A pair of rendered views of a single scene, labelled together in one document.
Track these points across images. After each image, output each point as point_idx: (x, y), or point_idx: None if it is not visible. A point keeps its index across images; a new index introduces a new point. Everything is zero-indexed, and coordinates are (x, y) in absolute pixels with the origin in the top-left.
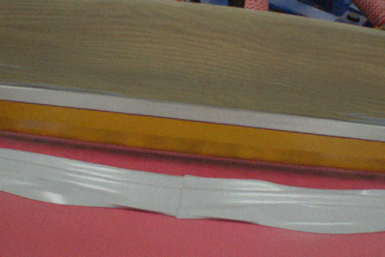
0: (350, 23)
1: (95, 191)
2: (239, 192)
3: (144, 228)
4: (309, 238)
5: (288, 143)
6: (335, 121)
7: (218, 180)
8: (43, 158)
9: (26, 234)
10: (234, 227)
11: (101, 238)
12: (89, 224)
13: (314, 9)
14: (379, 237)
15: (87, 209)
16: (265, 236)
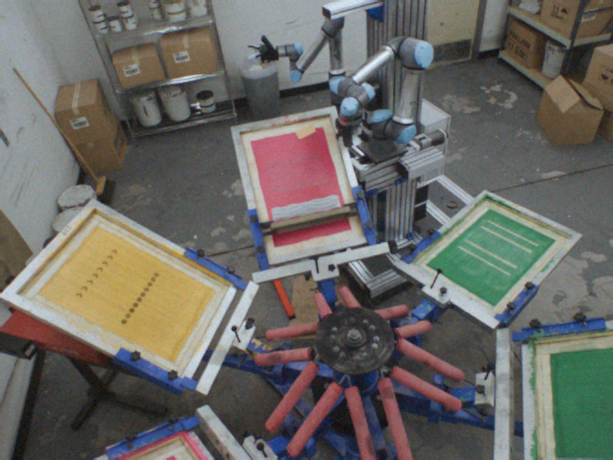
0: (283, 348)
1: (312, 202)
2: (300, 207)
3: (306, 198)
4: (293, 202)
5: None
6: None
7: (303, 210)
8: (321, 206)
9: (312, 192)
10: (299, 202)
11: (307, 194)
12: (309, 196)
13: (300, 367)
14: (286, 204)
15: (311, 199)
16: (296, 201)
